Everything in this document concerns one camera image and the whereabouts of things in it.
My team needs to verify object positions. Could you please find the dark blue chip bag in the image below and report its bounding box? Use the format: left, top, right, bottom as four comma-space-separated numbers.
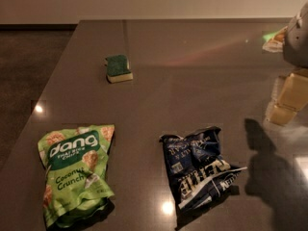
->
160, 126, 246, 213

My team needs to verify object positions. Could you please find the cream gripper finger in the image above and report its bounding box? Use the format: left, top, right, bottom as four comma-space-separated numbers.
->
266, 68, 308, 126
262, 26, 288, 53

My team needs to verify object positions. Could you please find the green rice chip bag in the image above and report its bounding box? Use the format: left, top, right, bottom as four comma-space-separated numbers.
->
38, 124, 115, 228

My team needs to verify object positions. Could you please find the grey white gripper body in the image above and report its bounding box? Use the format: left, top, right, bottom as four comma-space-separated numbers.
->
283, 2, 308, 68

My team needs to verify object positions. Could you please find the green and yellow sponge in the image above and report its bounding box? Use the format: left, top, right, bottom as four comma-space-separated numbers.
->
105, 55, 133, 84

